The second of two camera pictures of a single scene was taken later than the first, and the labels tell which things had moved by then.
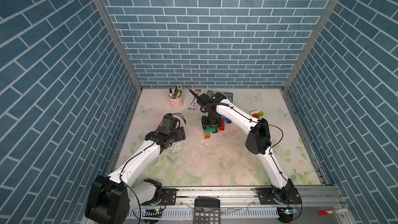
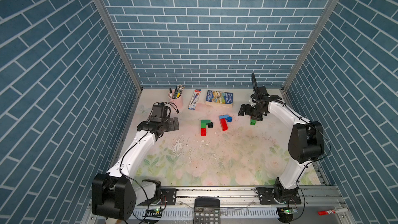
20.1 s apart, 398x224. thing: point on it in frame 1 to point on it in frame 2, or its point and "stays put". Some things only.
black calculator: x=207 y=211 stays put
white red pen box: x=194 y=99 stays put
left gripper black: x=181 y=133 to x=171 y=126
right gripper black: x=204 y=124 to x=247 y=107
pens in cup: x=178 y=92 stays put
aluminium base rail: x=238 y=207 stays put
